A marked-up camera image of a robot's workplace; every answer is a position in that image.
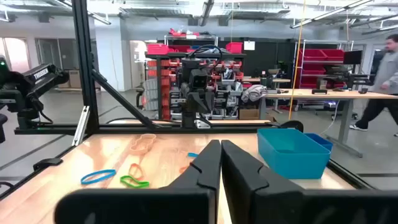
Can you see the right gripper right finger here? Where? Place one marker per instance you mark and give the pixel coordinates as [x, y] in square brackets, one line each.
[248, 199]

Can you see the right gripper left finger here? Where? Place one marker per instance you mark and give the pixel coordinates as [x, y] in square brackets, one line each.
[192, 205]

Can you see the orange rubber band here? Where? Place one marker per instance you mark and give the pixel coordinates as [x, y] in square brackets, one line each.
[131, 170]
[183, 169]

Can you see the green rubber band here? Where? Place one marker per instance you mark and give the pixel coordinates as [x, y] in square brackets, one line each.
[141, 185]

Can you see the tan rubber band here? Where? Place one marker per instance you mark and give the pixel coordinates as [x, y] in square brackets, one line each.
[138, 153]

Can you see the small blue rubber band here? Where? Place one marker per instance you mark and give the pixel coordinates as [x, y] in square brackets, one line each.
[83, 180]

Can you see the black Trossen robot arm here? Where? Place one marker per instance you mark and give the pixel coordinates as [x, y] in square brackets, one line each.
[40, 76]

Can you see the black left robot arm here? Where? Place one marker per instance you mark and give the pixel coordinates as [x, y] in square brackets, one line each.
[188, 119]

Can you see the teal plastic bin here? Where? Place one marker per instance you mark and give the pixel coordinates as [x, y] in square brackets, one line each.
[292, 165]

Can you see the red plastic bin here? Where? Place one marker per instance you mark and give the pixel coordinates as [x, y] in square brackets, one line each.
[234, 47]
[157, 49]

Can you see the blue storage bin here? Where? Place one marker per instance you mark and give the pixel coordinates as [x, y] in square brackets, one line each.
[321, 141]

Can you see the cardboard box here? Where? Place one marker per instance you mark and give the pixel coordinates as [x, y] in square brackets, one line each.
[248, 114]

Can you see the grey cloth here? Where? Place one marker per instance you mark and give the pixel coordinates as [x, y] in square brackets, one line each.
[253, 93]

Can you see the white paper sign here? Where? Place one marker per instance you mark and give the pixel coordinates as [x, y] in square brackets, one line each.
[249, 45]

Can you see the wooden desk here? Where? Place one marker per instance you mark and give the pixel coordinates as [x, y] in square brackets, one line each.
[311, 93]

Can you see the metal rack with red bins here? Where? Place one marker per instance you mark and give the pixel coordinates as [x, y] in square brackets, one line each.
[314, 54]

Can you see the black table clamp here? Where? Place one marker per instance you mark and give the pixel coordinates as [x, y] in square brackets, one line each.
[48, 162]

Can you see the black monitor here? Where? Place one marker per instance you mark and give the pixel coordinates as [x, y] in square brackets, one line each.
[353, 57]

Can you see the person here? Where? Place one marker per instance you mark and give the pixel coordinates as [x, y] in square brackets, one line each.
[388, 71]

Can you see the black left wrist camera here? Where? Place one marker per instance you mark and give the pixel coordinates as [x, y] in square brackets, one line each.
[199, 79]

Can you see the black aluminium table frame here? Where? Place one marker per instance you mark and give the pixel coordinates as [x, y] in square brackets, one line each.
[85, 62]

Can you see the silver metal bracket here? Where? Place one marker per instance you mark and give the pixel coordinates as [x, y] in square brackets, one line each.
[81, 124]

